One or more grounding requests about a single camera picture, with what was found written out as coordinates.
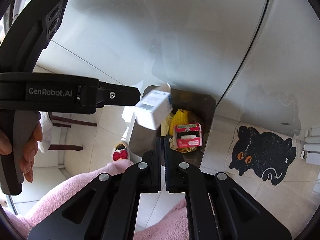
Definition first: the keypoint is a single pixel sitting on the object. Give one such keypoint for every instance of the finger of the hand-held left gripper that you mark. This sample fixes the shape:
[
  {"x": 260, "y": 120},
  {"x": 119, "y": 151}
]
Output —
[{"x": 117, "y": 95}]

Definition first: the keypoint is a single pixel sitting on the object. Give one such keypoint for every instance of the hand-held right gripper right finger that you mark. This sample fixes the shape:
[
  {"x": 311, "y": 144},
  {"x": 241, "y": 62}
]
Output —
[{"x": 167, "y": 162}]

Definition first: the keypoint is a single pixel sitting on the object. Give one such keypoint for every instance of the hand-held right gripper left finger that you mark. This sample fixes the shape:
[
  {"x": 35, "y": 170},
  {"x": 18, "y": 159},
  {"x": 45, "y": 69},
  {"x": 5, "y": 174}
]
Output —
[{"x": 157, "y": 160}]

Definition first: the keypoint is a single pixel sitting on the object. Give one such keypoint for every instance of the red carton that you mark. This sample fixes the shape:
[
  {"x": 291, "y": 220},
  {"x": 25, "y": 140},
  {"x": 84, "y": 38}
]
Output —
[{"x": 187, "y": 135}]

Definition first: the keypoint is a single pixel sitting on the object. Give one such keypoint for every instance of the small white box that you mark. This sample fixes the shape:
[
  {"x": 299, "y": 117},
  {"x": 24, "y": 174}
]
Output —
[{"x": 153, "y": 110}]

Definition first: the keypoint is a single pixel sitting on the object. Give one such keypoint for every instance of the yellow foam fruit net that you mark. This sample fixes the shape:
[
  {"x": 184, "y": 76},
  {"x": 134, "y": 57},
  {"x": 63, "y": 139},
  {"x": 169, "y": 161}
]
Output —
[{"x": 180, "y": 118}]

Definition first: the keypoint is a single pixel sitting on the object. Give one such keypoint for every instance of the square trash bin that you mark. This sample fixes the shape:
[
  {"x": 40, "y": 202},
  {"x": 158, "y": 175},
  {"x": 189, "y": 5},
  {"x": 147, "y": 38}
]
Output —
[{"x": 195, "y": 110}]

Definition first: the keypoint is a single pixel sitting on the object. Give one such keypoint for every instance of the person's left hand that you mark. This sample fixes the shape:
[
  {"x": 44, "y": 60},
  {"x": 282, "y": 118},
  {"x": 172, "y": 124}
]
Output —
[{"x": 32, "y": 150}]

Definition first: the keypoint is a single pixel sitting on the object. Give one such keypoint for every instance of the slipper with red bow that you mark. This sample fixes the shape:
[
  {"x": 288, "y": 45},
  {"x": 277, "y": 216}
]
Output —
[{"x": 120, "y": 152}]

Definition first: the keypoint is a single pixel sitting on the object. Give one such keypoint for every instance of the dark wooden chair legs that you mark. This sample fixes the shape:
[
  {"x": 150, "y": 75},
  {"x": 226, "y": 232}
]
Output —
[{"x": 72, "y": 123}]

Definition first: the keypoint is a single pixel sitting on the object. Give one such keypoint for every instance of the black cat floor mat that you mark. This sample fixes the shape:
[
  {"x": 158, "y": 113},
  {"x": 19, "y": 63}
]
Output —
[{"x": 260, "y": 152}]

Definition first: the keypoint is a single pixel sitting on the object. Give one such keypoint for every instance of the pink fleece clothing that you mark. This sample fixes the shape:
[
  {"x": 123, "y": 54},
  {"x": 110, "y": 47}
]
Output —
[{"x": 62, "y": 195}]

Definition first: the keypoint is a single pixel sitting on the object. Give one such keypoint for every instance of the white stacked boxes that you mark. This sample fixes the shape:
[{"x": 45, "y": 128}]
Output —
[{"x": 311, "y": 147}]

